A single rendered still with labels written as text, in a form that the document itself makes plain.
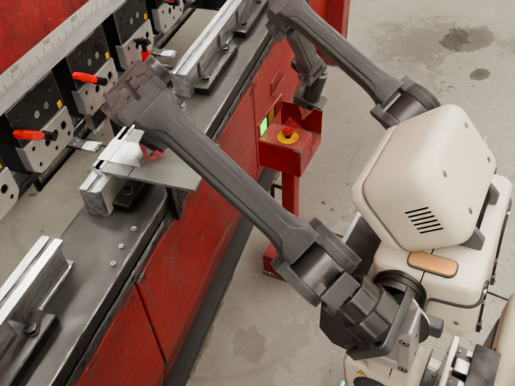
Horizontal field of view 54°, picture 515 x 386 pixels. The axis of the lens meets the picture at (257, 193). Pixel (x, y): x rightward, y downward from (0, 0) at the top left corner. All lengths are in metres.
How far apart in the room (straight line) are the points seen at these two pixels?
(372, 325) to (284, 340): 1.37
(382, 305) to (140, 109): 0.44
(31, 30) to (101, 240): 0.56
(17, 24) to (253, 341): 1.51
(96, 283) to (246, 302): 1.05
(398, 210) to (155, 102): 0.38
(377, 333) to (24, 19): 0.82
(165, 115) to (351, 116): 2.50
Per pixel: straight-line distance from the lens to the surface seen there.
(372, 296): 0.78
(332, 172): 2.75
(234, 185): 0.71
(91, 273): 1.32
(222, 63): 1.90
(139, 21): 1.42
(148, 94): 0.69
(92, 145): 1.46
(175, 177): 1.30
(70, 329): 1.25
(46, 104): 1.13
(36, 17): 1.10
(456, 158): 0.81
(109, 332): 1.35
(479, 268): 0.85
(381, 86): 1.08
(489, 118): 3.30
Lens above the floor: 1.88
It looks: 46 degrees down
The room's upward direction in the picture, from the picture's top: 4 degrees counter-clockwise
